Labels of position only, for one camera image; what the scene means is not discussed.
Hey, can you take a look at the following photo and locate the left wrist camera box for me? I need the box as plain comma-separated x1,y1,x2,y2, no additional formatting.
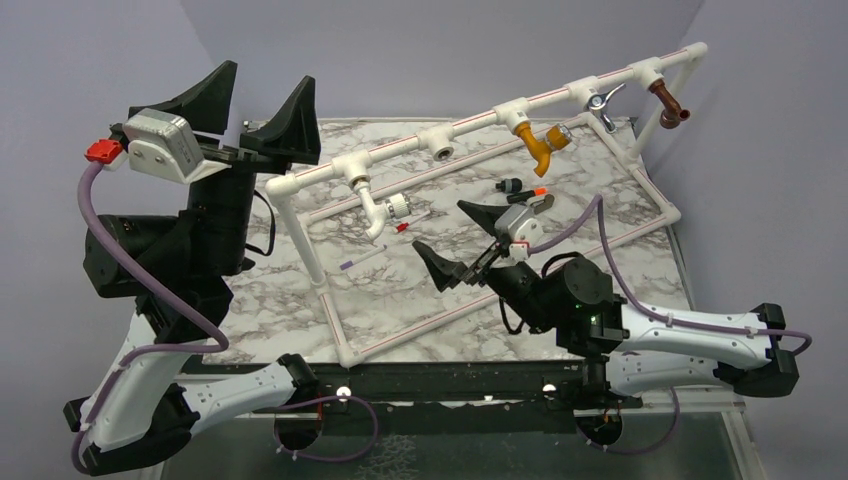
123,108,230,185

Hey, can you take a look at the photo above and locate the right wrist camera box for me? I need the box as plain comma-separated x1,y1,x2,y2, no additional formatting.
494,204,543,262

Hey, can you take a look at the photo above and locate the black mounting rail base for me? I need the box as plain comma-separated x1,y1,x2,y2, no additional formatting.
198,357,644,439

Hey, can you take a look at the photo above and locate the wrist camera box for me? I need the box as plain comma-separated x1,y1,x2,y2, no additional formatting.
123,108,230,185
494,204,543,262

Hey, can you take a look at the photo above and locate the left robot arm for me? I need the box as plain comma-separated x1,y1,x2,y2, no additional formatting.
63,61,321,477

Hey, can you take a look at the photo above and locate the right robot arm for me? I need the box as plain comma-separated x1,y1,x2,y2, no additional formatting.
413,201,800,407

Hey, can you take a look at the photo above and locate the yellow plastic faucet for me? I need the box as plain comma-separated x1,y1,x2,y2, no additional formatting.
513,121,572,178

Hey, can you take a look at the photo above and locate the white faucet chrome knob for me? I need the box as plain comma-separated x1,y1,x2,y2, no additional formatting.
352,179,412,241

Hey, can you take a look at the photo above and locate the small black grey cap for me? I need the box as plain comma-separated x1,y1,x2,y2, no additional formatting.
495,178,523,194

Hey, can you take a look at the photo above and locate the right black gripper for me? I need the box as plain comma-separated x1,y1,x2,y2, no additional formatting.
413,200,558,335

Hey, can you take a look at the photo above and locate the black orange marker pen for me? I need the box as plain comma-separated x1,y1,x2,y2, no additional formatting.
506,187,548,205

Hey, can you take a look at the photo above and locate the brown plastic faucet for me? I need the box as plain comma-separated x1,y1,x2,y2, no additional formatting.
648,79,691,130

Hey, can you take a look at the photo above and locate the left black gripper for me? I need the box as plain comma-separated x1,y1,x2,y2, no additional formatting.
139,59,323,275

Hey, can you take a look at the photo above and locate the white PVC pipe frame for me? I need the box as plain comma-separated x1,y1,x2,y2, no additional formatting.
265,42,708,368

